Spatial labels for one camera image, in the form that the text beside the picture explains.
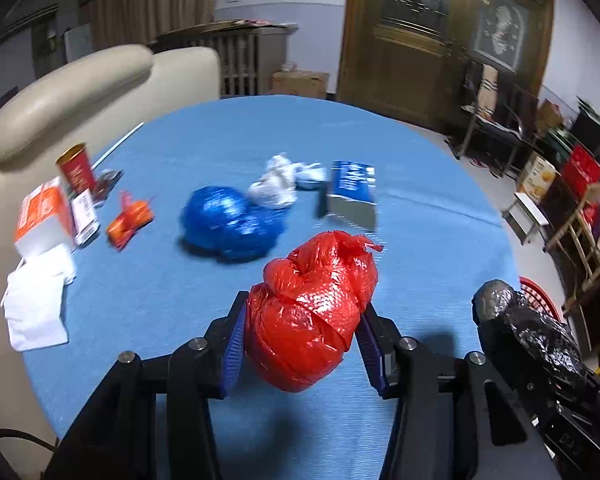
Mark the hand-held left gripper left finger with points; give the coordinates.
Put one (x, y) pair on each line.
(232, 350)

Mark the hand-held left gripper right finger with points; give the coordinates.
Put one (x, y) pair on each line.
(372, 355)

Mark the red plastic bag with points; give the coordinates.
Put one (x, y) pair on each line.
(305, 320)

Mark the black plastic bag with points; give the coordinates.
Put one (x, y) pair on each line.
(545, 340)

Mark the blue plastic bag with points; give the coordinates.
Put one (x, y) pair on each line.
(225, 225)

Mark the red plastic basket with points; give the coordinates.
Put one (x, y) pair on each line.
(537, 295)

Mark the orange snack wrapper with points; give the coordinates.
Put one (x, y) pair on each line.
(130, 220)

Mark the blue carton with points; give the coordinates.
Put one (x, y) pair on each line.
(352, 190)

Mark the white tissue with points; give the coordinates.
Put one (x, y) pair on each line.
(275, 187)

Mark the blue tablecloth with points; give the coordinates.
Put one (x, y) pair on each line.
(380, 260)

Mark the wooden chair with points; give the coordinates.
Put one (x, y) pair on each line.
(582, 240)

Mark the white tissues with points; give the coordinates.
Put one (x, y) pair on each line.
(37, 300)

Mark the small dark packet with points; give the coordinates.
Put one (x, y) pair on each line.
(107, 182)

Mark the white stool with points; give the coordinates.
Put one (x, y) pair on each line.
(525, 210)

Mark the white stick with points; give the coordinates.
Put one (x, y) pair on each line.
(120, 145)

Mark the orange tissue box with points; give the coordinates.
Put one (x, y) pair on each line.
(40, 215)

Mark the red paper cup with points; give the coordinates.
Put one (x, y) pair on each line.
(77, 170)

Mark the printed cardboard carton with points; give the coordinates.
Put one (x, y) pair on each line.
(537, 177)

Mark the red gift box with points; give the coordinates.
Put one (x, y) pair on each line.
(582, 170)

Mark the metal folding chair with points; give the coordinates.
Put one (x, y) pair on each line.
(490, 120)

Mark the cardboard box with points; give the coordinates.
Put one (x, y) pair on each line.
(300, 82)

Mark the wooden slatted cabinet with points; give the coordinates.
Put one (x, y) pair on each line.
(240, 60)

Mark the beige leather sofa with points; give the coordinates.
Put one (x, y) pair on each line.
(80, 100)

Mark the black monitor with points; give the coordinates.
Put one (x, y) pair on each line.
(590, 127)

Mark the wooden door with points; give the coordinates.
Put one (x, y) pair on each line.
(410, 50)

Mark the white panel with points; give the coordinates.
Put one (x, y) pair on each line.
(78, 42)

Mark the beige curtain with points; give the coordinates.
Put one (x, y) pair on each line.
(150, 0)

